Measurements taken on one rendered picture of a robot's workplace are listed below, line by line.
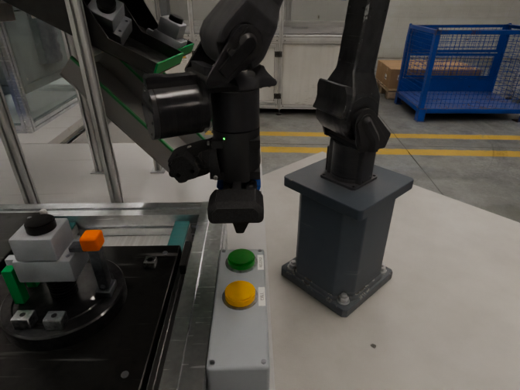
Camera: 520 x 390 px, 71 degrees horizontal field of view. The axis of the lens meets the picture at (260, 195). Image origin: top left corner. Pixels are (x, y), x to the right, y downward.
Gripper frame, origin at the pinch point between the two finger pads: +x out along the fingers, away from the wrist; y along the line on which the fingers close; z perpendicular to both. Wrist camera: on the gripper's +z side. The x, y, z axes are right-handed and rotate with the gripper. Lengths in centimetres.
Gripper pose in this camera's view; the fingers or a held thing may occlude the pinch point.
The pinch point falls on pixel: (239, 210)
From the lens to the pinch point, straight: 50.2
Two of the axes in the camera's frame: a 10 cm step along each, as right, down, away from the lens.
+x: 0.0, 8.7, 4.9
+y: 0.2, 4.9, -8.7
